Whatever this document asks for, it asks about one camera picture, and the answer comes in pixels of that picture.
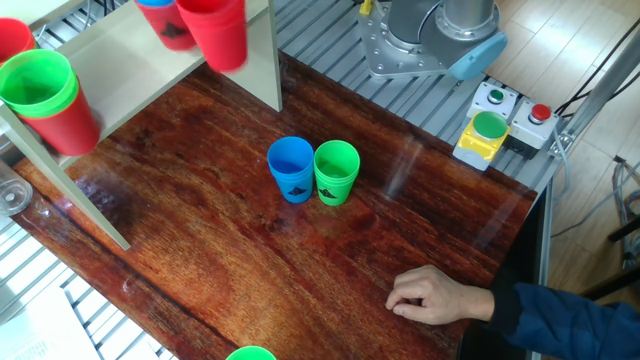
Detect person's bare hand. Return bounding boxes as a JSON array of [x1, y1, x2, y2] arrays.
[[384, 264, 496, 326]]

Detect green cup with black logo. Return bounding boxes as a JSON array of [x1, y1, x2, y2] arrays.
[[313, 139, 361, 207]]

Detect blue cup with black logo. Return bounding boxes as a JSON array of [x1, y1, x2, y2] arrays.
[[266, 136, 316, 205]]

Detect red plastic cup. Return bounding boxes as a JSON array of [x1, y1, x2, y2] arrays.
[[17, 87, 101, 157], [175, 0, 249, 74], [0, 17, 37, 65]]

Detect blue-sleeved forearm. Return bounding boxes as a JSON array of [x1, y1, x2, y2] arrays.
[[488, 282, 640, 360]]

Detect light wooden shelf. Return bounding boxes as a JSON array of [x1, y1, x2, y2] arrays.
[[0, 0, 284, 251]]

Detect yellow box big green button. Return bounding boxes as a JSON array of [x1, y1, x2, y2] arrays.
[[452, 110, 511, 172]]

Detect black furniture leg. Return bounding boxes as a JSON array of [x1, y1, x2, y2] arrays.
[[589, 264, 640, 297], [607, 214, 640, 245]]

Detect grey box red button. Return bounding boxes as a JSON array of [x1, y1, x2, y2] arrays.
[[504, 97, 560, 160]]

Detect left green plastic cup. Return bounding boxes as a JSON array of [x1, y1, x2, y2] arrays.
[[224, 345, 278, 360]]

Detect green plastic cup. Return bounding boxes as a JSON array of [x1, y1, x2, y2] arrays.
[[0, 48, 80, 120], [224, 345, 278, 360]]

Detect grey box small green button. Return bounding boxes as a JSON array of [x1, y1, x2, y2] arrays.
[[466, 81, 520, 121]]

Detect white paper sheet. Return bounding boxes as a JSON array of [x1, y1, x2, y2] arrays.
[[0, 284, 104, 360]]

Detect clear plastic cup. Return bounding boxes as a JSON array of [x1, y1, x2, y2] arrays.
[[0, 159, 34, 217]]

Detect grey cable bundle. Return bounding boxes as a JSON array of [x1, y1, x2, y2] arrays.
[[612, 155, 640, 271]]

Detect black floor cables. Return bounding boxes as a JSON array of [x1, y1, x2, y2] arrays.
[[554, 17, 640, 119]]

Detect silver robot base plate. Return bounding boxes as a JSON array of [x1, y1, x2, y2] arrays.
[[357, 0, 454, 81]]

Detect aluminium frame post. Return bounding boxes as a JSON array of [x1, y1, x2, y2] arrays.
[[549, 42, 640, 159]]

